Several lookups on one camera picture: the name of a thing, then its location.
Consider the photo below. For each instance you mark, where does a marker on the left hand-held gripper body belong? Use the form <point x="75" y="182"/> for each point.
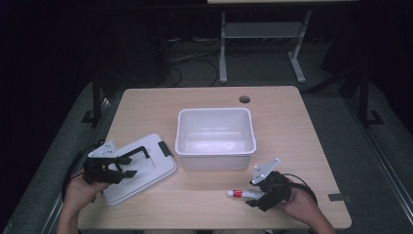
<point x="100" y="170"/>

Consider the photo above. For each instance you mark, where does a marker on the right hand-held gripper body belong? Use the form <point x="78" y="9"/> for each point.
<point x="274" y="191"/>

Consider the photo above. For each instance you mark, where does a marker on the white and red ointment tube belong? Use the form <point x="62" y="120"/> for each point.
<point x="242" y="193"/>

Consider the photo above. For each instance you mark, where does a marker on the white plastic storage box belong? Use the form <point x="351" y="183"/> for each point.
<point x="215" y="139"/>

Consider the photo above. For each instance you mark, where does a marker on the person's right hand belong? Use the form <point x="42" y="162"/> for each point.
<point x="300" y="204"/>

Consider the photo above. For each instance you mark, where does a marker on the person's left hand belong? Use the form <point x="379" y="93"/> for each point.
<point x="81" y="195"/>

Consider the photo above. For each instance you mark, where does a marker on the grey tape strip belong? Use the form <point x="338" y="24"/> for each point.
<point x="336" y="197"/>

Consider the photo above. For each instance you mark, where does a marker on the black metal stand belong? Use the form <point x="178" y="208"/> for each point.
<point x="96" y="100"/>
<point x="365" y="104"/>

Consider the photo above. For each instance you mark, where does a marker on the aluminium floor rail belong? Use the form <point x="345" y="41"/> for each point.
<point x="383" y="159"/>
<point x="65" y="152"/>

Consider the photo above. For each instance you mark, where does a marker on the grey metal desk frame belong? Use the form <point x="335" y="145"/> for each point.
<point x="259" y="31"/>

